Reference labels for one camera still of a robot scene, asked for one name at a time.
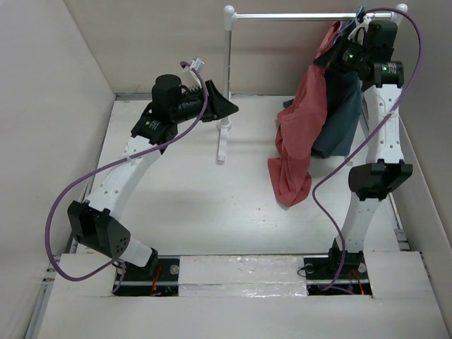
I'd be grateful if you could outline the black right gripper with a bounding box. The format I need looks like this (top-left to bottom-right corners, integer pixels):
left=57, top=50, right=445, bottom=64
left=314, top=31, right=371, bottom=74

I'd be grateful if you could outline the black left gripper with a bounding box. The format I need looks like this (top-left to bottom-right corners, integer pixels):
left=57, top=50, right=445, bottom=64
left=171, top=81, right=238, bottom=124

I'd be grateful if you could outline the red t shirt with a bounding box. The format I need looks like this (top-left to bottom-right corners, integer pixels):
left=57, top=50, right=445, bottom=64
left=267, top=20, right=345, bottom=208

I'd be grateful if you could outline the light blue wire hanger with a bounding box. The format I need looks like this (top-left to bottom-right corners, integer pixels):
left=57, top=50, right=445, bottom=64
left=337, top=6, right=365, bottom=37

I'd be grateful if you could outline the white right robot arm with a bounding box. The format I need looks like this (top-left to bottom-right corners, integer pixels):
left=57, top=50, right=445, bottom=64
left=314, top=20, right=413, bottom=278

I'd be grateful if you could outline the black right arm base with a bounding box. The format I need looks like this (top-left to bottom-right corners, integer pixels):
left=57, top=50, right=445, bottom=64
left=297, top=240, right=372, bottom=296

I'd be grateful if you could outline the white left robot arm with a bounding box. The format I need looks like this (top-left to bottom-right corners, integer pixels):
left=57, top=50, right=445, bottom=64
left=68, top=69, right=239, bottom=280

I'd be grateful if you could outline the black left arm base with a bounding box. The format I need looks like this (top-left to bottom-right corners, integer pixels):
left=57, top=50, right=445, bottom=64
left=112, top=256, right=181, bottom=297

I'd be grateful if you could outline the teal t shirt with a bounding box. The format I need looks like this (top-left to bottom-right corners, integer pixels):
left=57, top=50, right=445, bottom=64
left=282, top=63, right=364, bottom=160

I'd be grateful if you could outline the white clothes rack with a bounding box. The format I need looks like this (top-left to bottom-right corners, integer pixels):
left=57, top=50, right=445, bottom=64
left=217, top=4, right=408, bottom=165

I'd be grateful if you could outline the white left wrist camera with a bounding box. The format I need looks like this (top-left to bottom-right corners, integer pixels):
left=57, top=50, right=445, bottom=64
left=189, top=57, right=206, bottom=73

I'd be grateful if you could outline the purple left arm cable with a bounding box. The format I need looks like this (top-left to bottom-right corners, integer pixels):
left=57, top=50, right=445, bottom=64
left=46, top=60, right=210, bottom=294

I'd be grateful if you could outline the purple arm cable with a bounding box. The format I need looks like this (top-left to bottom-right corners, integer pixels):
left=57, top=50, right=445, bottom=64
left=312, top=7, right=423, bottom=292
left=46, top=60, right=210, bottom=294

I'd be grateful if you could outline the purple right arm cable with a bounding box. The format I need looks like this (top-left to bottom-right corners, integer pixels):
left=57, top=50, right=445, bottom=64
left=312, top=7, right=423, bottom=292

